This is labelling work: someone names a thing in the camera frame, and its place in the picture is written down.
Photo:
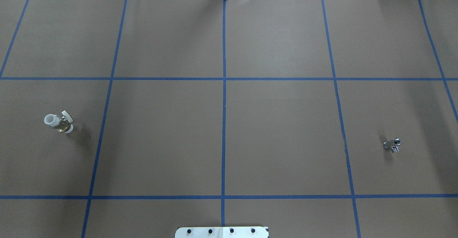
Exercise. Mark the brass PPR ball valve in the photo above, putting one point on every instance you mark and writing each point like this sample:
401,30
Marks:
62,123

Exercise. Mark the chrome threaded pipe fitting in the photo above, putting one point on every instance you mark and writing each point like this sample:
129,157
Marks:
392,145

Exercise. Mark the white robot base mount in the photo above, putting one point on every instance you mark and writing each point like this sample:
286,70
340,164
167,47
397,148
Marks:
223,232

